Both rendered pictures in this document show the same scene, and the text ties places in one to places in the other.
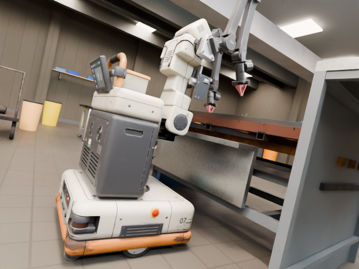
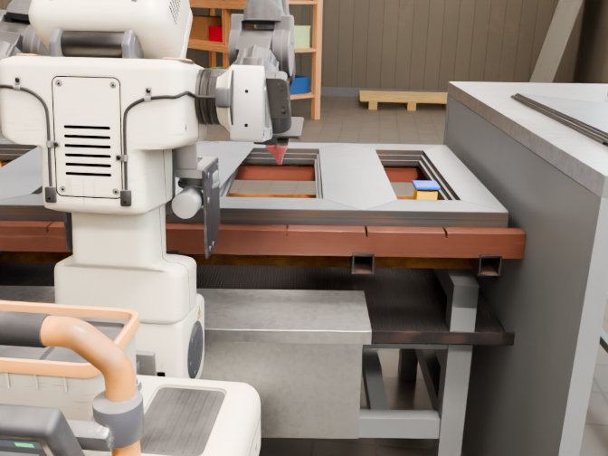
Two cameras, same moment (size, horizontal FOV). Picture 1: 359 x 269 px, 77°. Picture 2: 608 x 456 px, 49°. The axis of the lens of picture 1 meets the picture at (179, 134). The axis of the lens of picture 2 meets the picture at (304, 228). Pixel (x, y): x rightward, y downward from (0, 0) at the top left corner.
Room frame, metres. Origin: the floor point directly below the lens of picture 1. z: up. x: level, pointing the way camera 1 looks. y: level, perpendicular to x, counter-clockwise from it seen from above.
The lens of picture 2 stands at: (0.57, 0.71, 1.33)
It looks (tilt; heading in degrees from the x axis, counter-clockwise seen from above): 19 degrees down; 309
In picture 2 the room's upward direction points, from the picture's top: 1 degrees clockwise
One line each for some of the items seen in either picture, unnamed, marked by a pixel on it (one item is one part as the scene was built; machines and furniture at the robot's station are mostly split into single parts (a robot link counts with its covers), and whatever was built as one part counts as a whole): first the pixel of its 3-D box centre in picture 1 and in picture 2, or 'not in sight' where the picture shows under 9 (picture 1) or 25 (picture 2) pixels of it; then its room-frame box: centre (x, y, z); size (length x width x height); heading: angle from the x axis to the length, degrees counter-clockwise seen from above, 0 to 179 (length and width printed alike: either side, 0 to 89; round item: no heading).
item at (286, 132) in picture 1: (211, 120); (169, 238); (1.72, -0.22, 0.80); 1.62 x 0.04 x 0.06; 39
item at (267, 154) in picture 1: (269, 157); not in sight; (8.02, -3.31, 0.37); 0.48 x 0.47 x 0.74; 34
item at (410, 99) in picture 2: not in sight; (409, 100); (5.05, -6.96, 0.06); 1.32 x 0.91 x 0.12; 33
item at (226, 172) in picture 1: (181, 155); (89, 368); (1.85, -0.06, 0.47); 1.30 x 0.04 x 0.35; 39
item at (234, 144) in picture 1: (179, 131); (70, 311); (1.80, 0.00, 0.66); 1.30 x 0.20 x 0.03; 39
